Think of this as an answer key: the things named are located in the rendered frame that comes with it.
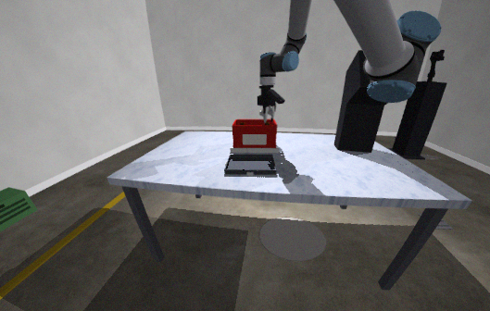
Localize red crate with dividers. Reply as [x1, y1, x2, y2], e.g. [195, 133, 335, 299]
[232, 119, 277, 148]

